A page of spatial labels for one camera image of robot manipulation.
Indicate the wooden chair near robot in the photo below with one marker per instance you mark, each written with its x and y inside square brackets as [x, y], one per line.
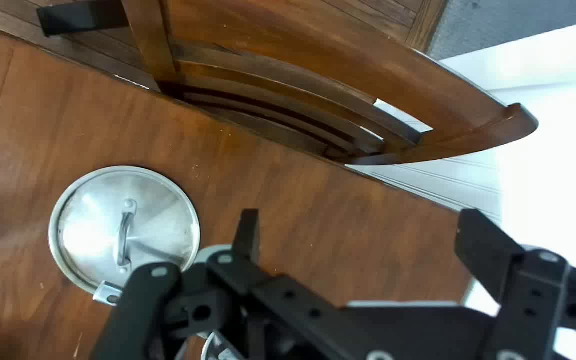
[306, 74]

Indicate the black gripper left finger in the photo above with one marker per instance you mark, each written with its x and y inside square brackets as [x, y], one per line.
[246, 240]

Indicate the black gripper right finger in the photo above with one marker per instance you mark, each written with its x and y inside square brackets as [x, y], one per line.
[487, 250]

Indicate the steel pot lid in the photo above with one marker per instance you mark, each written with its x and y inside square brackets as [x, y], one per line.
[117, 218]

